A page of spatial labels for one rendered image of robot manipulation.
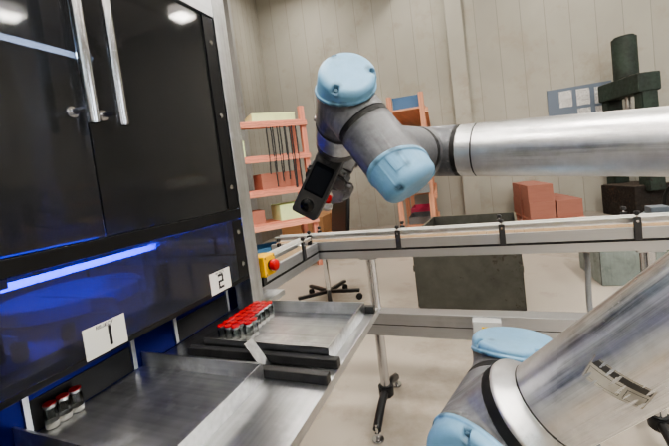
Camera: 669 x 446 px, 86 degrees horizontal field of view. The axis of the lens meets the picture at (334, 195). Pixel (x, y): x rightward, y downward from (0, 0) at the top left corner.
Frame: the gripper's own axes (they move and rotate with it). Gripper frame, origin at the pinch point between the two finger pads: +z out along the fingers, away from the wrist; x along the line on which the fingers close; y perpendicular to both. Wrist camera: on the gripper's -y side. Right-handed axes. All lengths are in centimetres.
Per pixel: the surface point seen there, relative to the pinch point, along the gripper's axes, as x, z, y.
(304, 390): -12.0, 8.7, -34.0
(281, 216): 106, 402, 113
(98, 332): 28, 7, -42
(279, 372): -6.1, 12.3, -33.5
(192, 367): 12.2, 21.7, -41.4
